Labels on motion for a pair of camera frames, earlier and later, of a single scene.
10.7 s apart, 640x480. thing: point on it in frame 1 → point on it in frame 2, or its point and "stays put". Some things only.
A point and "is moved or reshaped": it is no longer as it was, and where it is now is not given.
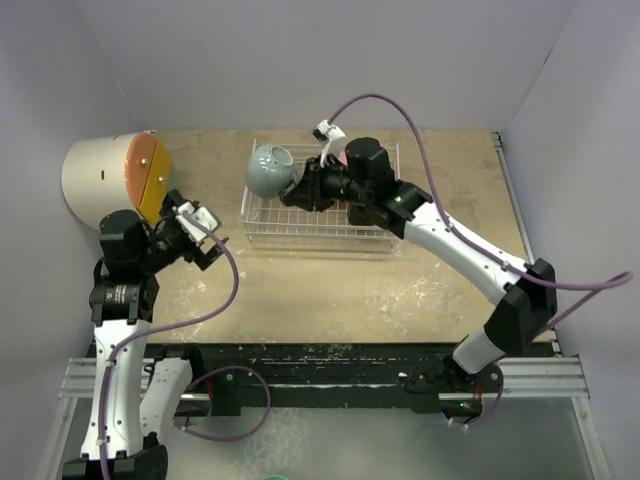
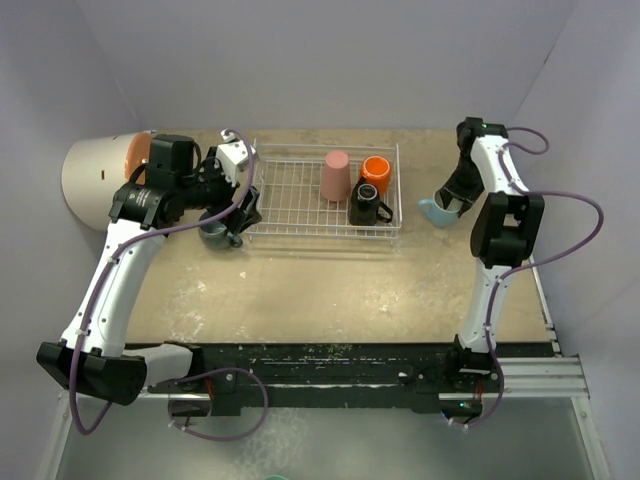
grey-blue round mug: (269, 170) is moved or reshaped
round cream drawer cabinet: (113, 173) stays put
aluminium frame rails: (558, 377) stays put
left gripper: (168, 213) → (248, 214)
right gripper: (309, 193) → (454, 187)
